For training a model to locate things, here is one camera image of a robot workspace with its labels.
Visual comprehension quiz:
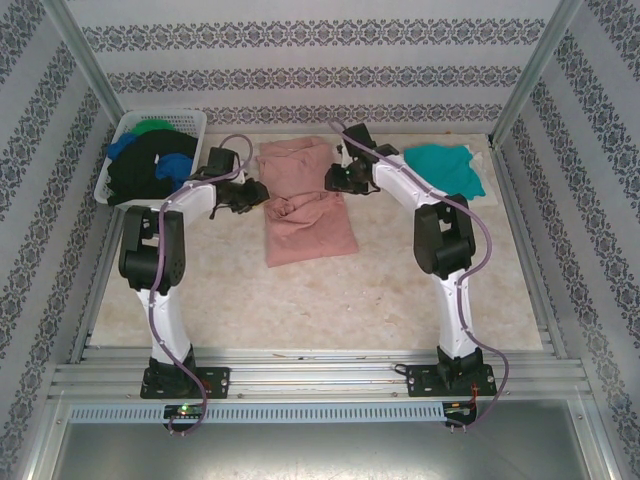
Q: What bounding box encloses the slotted grey cable duct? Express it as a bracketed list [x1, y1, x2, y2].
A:
[67, 402, 449, 424]

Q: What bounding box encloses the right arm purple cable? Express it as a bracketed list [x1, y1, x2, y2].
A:
[328, 118, 512, 431]

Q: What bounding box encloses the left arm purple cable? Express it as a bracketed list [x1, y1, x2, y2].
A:
[149, 133, 255, 437]

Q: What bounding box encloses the circuit board with green light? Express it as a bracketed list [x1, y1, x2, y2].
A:
[164, 403, 206, 420]

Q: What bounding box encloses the green garment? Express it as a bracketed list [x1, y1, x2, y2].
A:
[130, 118, 176, 136]

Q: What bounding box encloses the black garment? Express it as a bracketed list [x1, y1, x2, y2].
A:
[105, 129, 199, 207]

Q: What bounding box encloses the aluminium frame post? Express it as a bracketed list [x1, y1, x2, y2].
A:
[492, 0, 585, 147]
[49, 0, 127, 121]

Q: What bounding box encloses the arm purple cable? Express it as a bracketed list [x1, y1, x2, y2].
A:
[149, 133, 255, 437]
[328, 118, 512, 431]

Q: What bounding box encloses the white plastic laundry basket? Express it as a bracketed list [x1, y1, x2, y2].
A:
[94, 110, 209, 214]

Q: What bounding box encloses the pink t-shirt with pixel print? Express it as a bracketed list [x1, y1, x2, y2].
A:
[255, 137, 359, 269]

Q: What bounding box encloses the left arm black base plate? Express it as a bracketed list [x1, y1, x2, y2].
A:
[141, 367, 231, 400]

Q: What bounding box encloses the aluminium mounting rail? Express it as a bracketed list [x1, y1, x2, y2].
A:
[49, 347, 591, 401]

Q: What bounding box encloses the blue garment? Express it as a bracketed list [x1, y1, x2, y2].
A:
[154, 152, 195, 189]
[108, 132, 139, 160]

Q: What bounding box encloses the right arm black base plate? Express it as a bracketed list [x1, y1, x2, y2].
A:
[407, 363, 499, 399]

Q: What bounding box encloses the teal folded t-shirt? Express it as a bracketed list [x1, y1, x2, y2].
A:
[402, 143, 487, 199]

